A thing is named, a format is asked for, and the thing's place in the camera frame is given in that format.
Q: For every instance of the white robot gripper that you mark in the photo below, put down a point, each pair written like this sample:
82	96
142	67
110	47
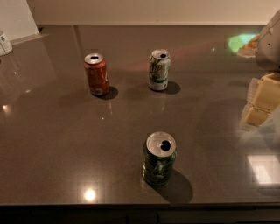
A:
269	46

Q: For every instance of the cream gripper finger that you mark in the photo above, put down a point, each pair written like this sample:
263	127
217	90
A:
254	116

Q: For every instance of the white green 7up can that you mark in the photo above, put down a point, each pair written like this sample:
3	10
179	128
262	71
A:
160	63

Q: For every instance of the green soda can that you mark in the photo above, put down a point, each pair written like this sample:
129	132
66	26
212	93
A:
159	154

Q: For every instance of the red orange soda can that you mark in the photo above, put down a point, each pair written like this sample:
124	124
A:
96	71

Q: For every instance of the white container at left edge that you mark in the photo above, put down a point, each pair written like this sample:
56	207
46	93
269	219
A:
5	44

